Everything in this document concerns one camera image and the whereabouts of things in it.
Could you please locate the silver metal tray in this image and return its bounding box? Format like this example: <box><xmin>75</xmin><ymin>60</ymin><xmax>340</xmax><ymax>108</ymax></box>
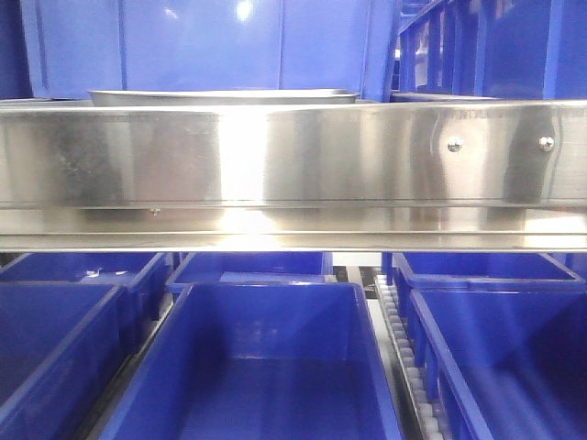
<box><xmin>89</xmin><ymin>89</ymin><xmax>358</xmax><ymax>106</ymax></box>

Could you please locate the blue bin lower left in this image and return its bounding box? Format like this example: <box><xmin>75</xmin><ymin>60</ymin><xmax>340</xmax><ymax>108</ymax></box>
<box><xmin>1</xmin><ymin>283</ymin><xmax>127</xmax><ymax>439</ymax></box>

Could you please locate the stainless steel shelf rail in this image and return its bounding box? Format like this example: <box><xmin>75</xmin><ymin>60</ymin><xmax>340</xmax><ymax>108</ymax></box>
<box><xmin>1</xmin><ymin>101</ymin><xmax>586</xmax><ymax>251</ymax></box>

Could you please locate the blue bin behind centre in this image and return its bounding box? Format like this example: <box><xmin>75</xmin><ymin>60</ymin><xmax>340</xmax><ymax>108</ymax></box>
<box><xmin>166</xmin><ymin>251</ymin><xmax>333</xmax><ymax>296</ymax></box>

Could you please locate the blue bin lower centre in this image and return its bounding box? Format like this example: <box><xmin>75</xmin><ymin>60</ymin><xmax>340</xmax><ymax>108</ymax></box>
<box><xmin>102</xmin><ymin>283</ymin><xmax>401</xmax><ymax>439</ymax></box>

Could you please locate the blue bin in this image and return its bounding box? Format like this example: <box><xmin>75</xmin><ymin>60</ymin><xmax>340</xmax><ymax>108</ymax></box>
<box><xmin>102</xmin><ymin>283</ymin><xmax>401</xmax><ymax>439</ymax></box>
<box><xmin>410</xmin><ymin>290</ymin><xmax>586</xmax><ymax>439</ymax></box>
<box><xmin>1</xmin><ymin>252</ymin><xmax>173</xmax><ymax>353</ymax></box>
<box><xmin>392</xmin><ymin>251</ymin><xmax>587</xmax><ymax>331</ymax></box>
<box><xmin>1</xmin><ymin>283</ymin><xmax>127</xmax><ymax>439</ymax></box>
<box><xmin>166</xmin><ymin>251</ymin><xmax>333</xmax><ymax>296</ymax></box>

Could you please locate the shelf screw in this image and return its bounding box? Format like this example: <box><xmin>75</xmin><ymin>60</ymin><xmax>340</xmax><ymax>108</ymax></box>
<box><xmin>538</xmin><ymin>136</ymin><xmax>555</xmax><ymax>152</ymax></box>
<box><xmin>447</xmin><ymin>137</ymin><xmax>464</xmax><ymax>152</ymax></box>

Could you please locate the white roller conveyor track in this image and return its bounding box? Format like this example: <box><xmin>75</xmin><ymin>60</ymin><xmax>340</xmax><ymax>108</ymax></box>
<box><xmin>373</xmin><ymin>270</ymin><xmax>452</xmax><ymax>439</ymax></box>

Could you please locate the left shelf screw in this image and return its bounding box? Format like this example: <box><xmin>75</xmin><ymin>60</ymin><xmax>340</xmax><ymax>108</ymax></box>
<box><xmin>447</xmin><ymin>137</ymin><xmax>464</xmax><ymax>152</ymax></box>

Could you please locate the right shelf screw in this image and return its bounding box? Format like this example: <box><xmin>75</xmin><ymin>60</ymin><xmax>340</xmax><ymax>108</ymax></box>
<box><xmin>538</xmin><ymin>136</ymin><xmax>555</xmax><ymax>152</ymax></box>

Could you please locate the blue crate back right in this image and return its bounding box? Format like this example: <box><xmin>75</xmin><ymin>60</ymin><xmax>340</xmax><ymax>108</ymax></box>
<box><xmin>398</xmin><ymin>0</ymin><xmax>586</xmax><ymax>99</ymax></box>

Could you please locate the blue crate back left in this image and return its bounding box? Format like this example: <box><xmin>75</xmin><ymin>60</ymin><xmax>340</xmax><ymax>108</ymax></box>
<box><xmin>0</xmin><ymin>0</ymin><xmax>32</xmax><ymax>100</ymax></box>

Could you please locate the blue bin lower right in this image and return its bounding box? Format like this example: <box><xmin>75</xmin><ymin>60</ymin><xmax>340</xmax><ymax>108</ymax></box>
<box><xmin>410</xmin><ymin>290</ymin><xmax>586</xmax><ymax>439</ymax></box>

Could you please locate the blue bin left rear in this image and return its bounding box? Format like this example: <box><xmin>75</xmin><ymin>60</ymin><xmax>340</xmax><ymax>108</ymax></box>
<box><xmin>1</xmin><ymin>252</ymin><xmax>173</xmax><ymax>353</ymax></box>

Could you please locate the large blue crate centre back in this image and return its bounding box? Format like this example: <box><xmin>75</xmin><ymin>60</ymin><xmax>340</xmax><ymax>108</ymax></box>
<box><xmin>20</xmin><ymin>1</ymin><xmax>400</xmax><ymax>101</ymax></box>

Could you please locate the blue bin right rear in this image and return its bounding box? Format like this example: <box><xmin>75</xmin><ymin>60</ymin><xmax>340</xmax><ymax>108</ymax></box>
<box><xmin>392</xmin><ymin>251</ymin><xmax>587</xmax><ymax>331</ymax></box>

